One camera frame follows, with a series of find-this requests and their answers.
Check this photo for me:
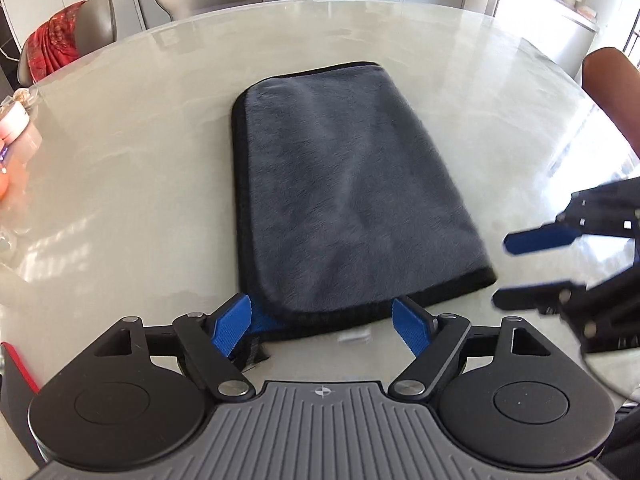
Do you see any red patterned cloth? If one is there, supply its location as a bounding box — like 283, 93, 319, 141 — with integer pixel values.
25, 1, 86, 83

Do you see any clear snack bag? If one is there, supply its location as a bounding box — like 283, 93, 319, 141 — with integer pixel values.
0, 87, 38, 111

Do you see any white side cabinet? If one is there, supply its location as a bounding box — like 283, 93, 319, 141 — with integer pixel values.
492, 0, 601, 83

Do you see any pink round box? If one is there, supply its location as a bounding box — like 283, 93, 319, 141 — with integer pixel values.
0, 102, 30, 141
10, 127, 43, 155

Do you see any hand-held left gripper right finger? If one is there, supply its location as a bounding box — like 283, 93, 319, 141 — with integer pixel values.
387, 297, 551, 401

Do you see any blue and grey towel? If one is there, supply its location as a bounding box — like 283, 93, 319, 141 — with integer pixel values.
231, 61, 498, 368

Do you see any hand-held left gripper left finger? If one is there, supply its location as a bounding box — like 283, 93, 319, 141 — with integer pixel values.
92, 294, 253, 402

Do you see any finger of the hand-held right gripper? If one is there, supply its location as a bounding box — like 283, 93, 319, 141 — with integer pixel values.
492, 260, 640, 356
504, 176, 640, 257

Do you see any person's right forearm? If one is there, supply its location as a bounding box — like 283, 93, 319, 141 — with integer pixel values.
581, 47, 640, 158

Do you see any red-cased phone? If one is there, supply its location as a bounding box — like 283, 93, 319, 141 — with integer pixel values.
0, 342, 46, 466

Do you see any grey chair with red cloth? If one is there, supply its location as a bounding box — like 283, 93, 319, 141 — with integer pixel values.
16, 0, 117, 86

